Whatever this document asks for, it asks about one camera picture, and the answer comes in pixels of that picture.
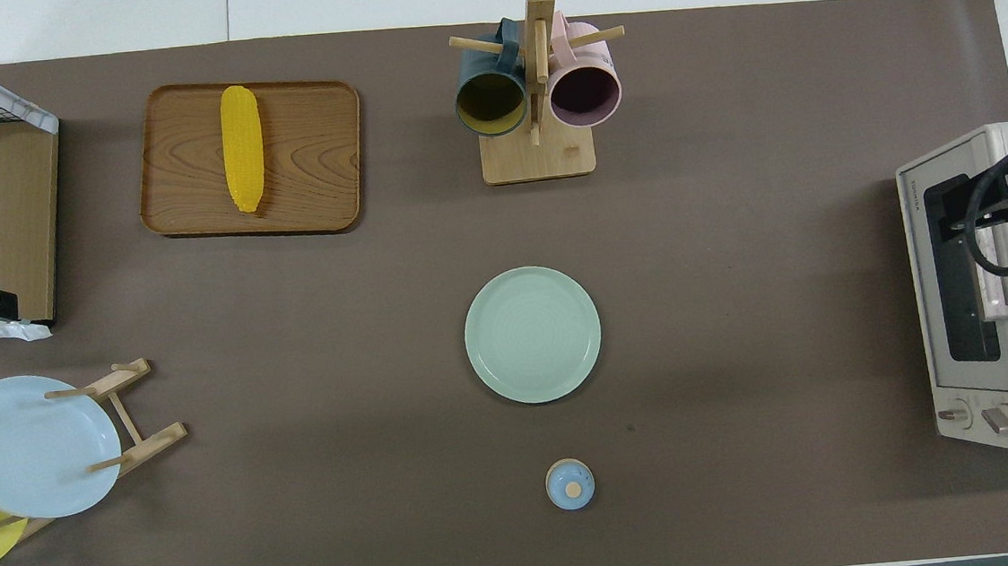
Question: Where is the wooden plate rack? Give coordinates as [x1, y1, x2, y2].
[0, 353, 196, 544]

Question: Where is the light blue plate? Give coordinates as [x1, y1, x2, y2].
[0, 369, 127, 523]

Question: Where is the wooden mug tree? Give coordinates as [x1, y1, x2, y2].
[444, 0, 638, 188]

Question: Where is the pink mug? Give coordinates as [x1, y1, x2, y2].
[542, 7, 626, 132]

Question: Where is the small blue lidded jar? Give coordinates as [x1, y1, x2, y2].
[543, 456, 597, 513]

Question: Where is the yellow corn cob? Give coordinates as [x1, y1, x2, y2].
[218, 83, 269, 215]

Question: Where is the dark teal mug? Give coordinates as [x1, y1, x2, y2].
[448, 17, 532, 141]

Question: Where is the light green plate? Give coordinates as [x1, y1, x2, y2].
[459, 261, 607, 410]

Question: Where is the brown table mat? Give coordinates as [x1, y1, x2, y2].
[0, 0, 1008, 566]

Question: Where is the wooden serving tray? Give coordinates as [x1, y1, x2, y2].
[130, 70, 371, 249]

